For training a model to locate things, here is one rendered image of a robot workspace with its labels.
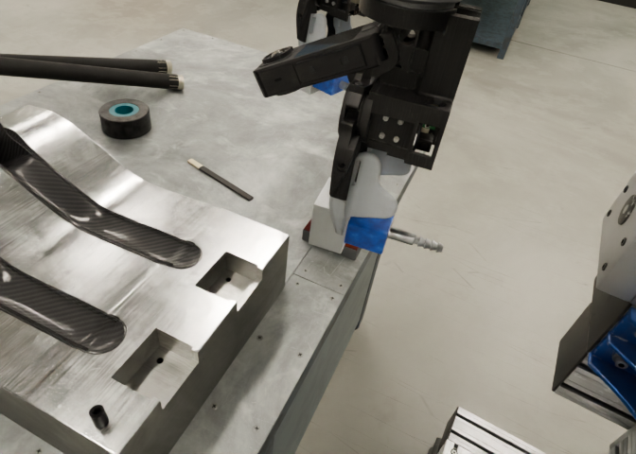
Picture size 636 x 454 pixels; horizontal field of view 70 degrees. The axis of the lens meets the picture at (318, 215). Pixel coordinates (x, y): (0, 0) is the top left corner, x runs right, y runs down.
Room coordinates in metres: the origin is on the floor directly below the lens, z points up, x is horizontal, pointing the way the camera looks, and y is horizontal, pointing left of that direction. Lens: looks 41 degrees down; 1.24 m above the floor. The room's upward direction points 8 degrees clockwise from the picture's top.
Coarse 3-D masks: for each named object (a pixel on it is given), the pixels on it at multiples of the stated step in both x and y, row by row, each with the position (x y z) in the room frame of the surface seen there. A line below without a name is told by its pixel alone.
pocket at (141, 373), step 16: (160, 336) 0.22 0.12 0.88; (144, 352) 0.21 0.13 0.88; (160, 352) 0.22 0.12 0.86; (176, 352) 0.22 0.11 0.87; (192, 352) 0.21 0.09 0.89; (128, 368) 0.19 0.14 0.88; (144, 368) 0.20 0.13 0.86; (160, 368) 0.20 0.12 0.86; (176, 368) 0.20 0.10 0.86; (192, 368) 0.20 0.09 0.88; (128, 384) 0.18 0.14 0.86; (144, 384) 0.18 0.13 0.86; (160, 384) 0.19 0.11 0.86; (176, 384) 0.18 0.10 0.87; (160, 400) 0.17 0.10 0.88
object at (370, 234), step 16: (320, 208) 0.33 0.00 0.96; (320, 224) 0.33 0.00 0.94; (352, 224) 0.33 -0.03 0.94; (368, 224) 0.33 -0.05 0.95; (384, 224) 0.34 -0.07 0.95; (320, 240) 0.33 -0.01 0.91; (336, 240) 0.33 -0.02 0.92; (352, 240) 0.33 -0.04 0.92; (368, 240) 0.33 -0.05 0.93; (384, 240) 0.32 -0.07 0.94; (400, 240) 0.33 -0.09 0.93; (416, 240) 0.33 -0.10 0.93
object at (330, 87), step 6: (342, 78) 0.67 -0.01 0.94; (318, 84) 0.67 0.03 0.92; (324, 84) 0.67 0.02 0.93; (330, 84) 0.66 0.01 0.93; (336, 84) 0.66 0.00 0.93; (342, 84) 0.67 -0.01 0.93; (348, 84) 0.66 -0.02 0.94; (306, 90) 0.68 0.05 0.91; (312, 90) 0.68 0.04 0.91; (318, 90) 0.69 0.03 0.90; (324, 90) 0.67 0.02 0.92; (330, 90) 0.66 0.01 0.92; (336, 90) 0.67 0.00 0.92; (342, 90) 0.68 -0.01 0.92
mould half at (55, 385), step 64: (64, 128) 0.45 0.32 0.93; (0, 192) 0.34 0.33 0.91; (128, 192) 0.40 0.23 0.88; (64, 256) 0.29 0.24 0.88; (128, 256) 0.30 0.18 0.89; (256, 256) 0.32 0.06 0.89; (0, 320) 0.21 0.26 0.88; (128, 320) 0.23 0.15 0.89; (192, 320) 0.24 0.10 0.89; (256, 320) 0.30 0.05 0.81; (0, 384) 0.16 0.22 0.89; (64, 384) 0.16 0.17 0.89; (192, 384) 0.19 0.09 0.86; (64, 448) 0.14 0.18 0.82; (128, 448) 0.13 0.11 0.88
